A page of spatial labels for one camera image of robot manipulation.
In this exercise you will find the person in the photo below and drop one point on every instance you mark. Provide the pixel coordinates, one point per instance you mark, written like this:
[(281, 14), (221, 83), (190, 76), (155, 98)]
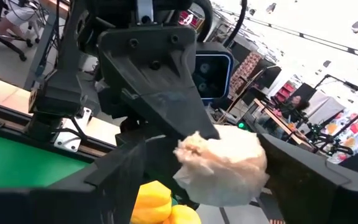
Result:
[(297, 104), (17, 15)]

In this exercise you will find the blue-rimmed wrist camera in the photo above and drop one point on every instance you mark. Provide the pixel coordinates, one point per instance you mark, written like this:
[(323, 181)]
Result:
[(213, 74)]

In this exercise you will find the yellow bell pepper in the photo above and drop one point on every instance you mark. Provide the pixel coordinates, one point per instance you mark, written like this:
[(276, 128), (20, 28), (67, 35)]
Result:
[(183, 216), (152, 202)]

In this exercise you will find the green table mat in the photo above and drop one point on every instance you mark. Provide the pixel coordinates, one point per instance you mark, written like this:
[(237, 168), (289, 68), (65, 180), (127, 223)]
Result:
[(17, 161)]

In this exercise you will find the black office chair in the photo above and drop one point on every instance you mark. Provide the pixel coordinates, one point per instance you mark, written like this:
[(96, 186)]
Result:
[(3, 43)]

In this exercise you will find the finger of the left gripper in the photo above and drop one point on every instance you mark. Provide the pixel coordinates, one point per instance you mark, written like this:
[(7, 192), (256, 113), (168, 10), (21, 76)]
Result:
[(160, 158), (154, 71)]

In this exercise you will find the silver arm base bracket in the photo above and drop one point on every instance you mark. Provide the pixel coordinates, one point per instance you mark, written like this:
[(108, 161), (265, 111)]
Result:
[(68, 140)]

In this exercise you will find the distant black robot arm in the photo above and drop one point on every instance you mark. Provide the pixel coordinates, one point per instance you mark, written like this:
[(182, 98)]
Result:
[(322, 138)]

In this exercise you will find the large white garlic bulb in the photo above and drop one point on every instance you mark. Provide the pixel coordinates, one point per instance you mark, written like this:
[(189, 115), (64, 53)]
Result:
[(222, 168)]

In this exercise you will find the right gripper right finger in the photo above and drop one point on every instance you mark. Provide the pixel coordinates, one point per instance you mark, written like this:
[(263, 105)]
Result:
[(322, 199)]

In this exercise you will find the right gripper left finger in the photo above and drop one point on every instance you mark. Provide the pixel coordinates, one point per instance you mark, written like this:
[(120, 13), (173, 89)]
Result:
[(57, 205)]

